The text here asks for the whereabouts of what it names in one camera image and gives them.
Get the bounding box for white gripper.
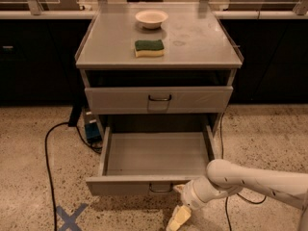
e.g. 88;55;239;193
166;176;225;231

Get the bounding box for grey drawer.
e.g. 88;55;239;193
87;127;220;195
85;86;233;115

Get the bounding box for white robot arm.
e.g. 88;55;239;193
167;159;308;231

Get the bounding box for grey top drawer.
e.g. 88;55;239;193
85;86;233;115

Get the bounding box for grey drawer cabinet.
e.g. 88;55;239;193
77;3;242;133

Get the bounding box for blue tape cross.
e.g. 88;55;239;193
56;203;88;231

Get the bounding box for blue power box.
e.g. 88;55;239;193
83;109;101;143

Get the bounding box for green yellow sponge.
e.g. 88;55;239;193
134;39;165;58

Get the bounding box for white bowl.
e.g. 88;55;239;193
135;10;168;30

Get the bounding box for dark lab bench cabinets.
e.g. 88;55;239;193
0;19;308;106

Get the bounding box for black cable left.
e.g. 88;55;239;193
44;121;103;231

